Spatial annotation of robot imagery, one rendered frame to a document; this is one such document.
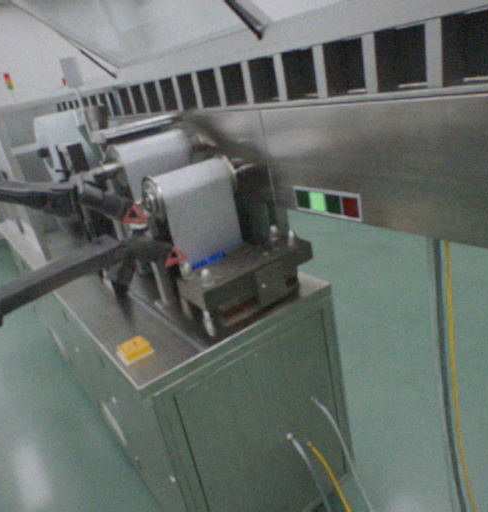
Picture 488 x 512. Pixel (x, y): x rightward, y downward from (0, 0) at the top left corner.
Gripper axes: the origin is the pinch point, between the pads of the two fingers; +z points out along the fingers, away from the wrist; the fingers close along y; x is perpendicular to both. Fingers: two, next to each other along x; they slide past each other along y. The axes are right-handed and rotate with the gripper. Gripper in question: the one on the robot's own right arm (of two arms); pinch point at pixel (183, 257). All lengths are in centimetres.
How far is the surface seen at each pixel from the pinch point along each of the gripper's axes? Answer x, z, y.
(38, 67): 139, 43, -556
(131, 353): -26.0, -16.2, 13.3
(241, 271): 1.1, 9.2, 18.4
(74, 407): -110, 22, -119
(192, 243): 4.7, 2.0, 0.2
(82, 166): 19.7, -25.7, -33.0
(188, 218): 11.9, -1.4, 0.2
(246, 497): -67, 27, 25
